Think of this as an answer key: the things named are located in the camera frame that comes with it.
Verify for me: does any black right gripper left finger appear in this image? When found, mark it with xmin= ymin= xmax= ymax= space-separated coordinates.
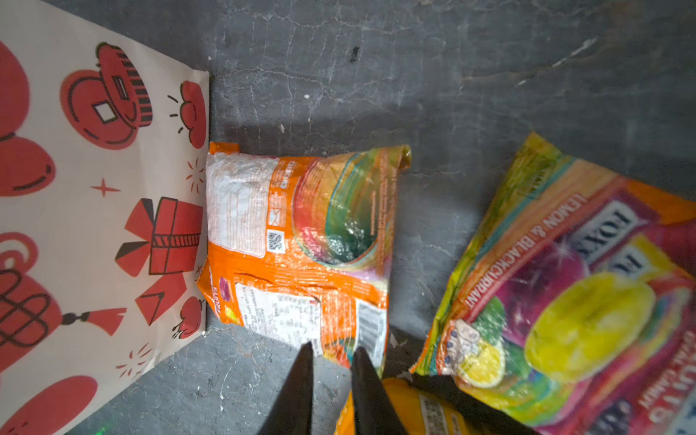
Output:
xmin=259 ymin=342 xmax=314 ymax=435

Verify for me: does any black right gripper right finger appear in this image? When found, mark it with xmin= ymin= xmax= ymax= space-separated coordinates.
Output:
xmin=351 ymin=346 xmax=407 ymax=435

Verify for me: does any orange yellow snack bag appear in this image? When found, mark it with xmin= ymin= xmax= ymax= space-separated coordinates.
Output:
xmin=335 ymin=378 xmax=490 ymax=435

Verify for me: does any colourful orange candy bag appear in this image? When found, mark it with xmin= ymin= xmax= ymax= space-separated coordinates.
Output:
xmin=413 ymin=134 xmax=695 ymax=434

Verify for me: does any strawberry print paper bag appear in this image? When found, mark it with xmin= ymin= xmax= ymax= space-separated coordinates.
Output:
xmin=1 ymin=1 xmax=210 ymax=434

